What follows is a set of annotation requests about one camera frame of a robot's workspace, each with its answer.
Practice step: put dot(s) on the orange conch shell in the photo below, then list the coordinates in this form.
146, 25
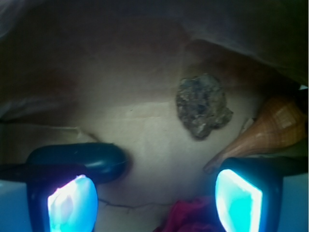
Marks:
280, 124

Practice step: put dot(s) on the brown paper bag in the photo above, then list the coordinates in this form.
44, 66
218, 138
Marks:
75, 71

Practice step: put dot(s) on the dark green oval case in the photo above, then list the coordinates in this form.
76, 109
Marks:
104, 162

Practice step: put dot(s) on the grey rough rock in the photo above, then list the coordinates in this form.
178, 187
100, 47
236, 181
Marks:
201, 105

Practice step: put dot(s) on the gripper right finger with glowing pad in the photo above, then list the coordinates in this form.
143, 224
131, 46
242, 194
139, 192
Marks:
263, 194

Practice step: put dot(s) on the red crumpled paper flower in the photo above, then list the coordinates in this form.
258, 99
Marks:
197, 215

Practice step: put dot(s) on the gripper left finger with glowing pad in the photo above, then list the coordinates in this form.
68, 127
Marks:
47, 198

